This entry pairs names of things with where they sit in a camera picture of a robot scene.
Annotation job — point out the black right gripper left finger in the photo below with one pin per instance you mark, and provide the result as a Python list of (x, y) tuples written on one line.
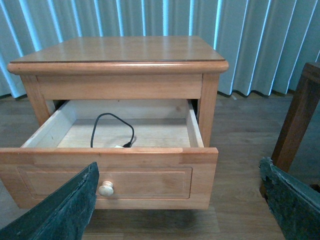
[(63, 215)]

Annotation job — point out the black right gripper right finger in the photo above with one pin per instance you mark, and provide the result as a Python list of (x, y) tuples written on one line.
[(294, 205)]

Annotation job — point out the white charger with black cable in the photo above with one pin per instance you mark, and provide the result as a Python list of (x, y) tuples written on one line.
[(127, 145)]

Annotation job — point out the wooden drawer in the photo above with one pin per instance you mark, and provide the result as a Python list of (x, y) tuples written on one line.
[(167, 167)]

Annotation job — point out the dark wooden furniture leg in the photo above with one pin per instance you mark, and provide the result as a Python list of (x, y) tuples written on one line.
[(298, 117)]

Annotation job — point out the wooden nightstand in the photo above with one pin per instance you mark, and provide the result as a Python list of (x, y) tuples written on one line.
[(124, 67)]

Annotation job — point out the light green curtain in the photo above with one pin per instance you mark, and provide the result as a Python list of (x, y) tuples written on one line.
[(266, 42)]

